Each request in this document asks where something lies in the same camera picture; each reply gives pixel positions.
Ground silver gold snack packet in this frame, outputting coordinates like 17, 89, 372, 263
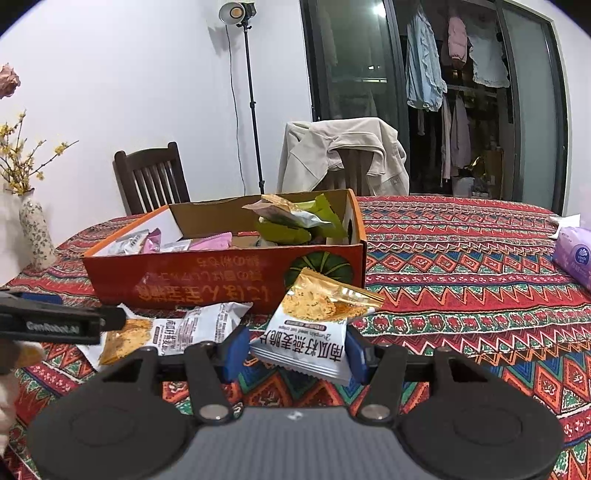
242, 194, 333, 229

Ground hanging light blue shirt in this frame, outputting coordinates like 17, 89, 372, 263
405, 10, 448, 112

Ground wooden chair under jacket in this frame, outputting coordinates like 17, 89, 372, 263
318, 148, 377, 195

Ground silver white snack packet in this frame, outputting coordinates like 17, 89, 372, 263
107, 230, 149, 256

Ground studio light on stand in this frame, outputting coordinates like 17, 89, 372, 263
218, 1, 267, 195

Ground pink artificial flower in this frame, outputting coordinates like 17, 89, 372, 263
0, 64, 21, 100

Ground hanging white shirt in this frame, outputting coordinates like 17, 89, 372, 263
467, 23, 511, 88

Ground person's left hand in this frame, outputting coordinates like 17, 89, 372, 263
0, 369, 21, 455

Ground hanging pink jacket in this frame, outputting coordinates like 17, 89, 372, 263
447, 16, 469, 70

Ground floral ceramic vase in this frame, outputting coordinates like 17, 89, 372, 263
19, 194, 57, 271

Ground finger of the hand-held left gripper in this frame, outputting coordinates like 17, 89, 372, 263
0, 291, 63, 306
100, 305, 126, 332

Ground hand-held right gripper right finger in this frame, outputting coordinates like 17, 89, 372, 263
345, 325, 499, 425

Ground beige jacket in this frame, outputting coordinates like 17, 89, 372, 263
277, 117, 410, 197

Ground small white snack packet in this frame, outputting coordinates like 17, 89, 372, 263
76, 342, 109, 371

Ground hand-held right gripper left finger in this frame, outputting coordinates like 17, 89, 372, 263
92, 325, 250, 425

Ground dark wooden chair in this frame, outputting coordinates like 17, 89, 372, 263
114, 141, 191, 216

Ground purple tissue pack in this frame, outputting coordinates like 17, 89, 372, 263
553, 226, 591, 291

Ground white gold crisp packet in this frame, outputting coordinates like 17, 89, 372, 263
99, 302, 254, 367
249, 268, 385, 387

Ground hanging pale garments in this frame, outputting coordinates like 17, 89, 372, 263
441, 95, 472, 181

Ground orange cardboard box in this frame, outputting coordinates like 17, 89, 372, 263
83, 188, 369, 311

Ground yellow flower branches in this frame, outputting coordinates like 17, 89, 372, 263
0, 110, 80, 197

